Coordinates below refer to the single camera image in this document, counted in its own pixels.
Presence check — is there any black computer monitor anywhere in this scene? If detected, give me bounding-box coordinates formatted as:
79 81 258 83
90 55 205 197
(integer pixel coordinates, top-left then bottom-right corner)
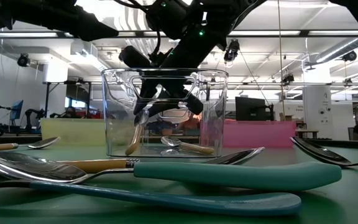
235 96 275 122

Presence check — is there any silver spoon teal handle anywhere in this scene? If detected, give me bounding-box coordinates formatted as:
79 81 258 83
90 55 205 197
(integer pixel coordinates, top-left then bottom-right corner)
0 151 343 192

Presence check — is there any overhead rig light bar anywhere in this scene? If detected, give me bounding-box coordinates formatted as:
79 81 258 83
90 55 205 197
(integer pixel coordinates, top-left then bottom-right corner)
0 29 358 39

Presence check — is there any black frame stand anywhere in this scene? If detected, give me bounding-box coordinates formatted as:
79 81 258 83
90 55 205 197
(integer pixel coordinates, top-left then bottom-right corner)
43 80 93 118

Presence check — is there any wooden handled spoon front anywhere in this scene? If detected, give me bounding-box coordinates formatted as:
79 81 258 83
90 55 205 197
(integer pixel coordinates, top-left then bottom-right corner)
0 146 266 178

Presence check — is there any yellow plastic bin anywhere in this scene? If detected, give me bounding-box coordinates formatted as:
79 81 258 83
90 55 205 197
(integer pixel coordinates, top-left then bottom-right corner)
40 118 107 147

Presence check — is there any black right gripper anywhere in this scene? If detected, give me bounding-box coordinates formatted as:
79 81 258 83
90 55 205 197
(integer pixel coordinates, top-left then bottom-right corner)
126 29 226 115

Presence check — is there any silver spoon wooden handle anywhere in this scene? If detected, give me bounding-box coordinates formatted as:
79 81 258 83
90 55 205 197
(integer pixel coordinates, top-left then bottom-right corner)
0 136 62 153
124 108 150 156
160 135 216 156

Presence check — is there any clear plastic bin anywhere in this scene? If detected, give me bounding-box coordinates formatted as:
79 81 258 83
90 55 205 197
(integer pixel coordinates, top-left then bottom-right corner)
100 67 229 159

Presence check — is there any pink plastic bin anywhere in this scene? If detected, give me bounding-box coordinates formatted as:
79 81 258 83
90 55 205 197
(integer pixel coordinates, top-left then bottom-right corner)
222 120 297 149

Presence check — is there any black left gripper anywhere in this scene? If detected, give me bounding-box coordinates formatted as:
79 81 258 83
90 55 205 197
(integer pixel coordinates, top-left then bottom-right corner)
42 2 119 42

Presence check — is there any white building column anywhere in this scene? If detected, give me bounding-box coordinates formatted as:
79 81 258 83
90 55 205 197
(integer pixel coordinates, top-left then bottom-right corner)
302 84 334 139

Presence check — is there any blue-lit monitor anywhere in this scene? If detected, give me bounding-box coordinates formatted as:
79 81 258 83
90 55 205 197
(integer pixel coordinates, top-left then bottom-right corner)
9 99 25 121

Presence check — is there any black spoon blue handle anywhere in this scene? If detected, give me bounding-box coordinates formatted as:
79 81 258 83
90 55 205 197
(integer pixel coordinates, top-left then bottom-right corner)
0 181 302 217
290 136 358 167

